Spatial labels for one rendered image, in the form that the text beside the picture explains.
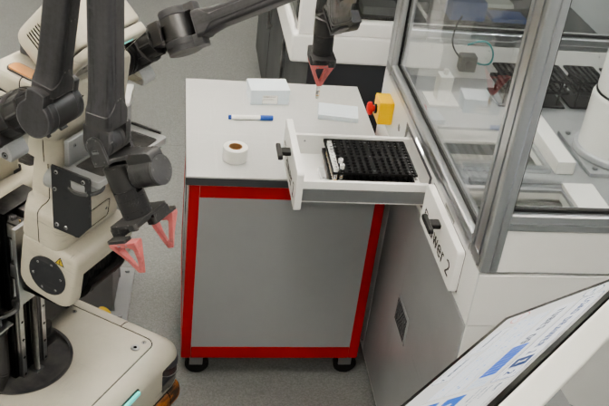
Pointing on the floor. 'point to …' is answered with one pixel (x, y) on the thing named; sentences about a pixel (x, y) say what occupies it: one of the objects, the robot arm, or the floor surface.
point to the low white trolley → (268, 236)
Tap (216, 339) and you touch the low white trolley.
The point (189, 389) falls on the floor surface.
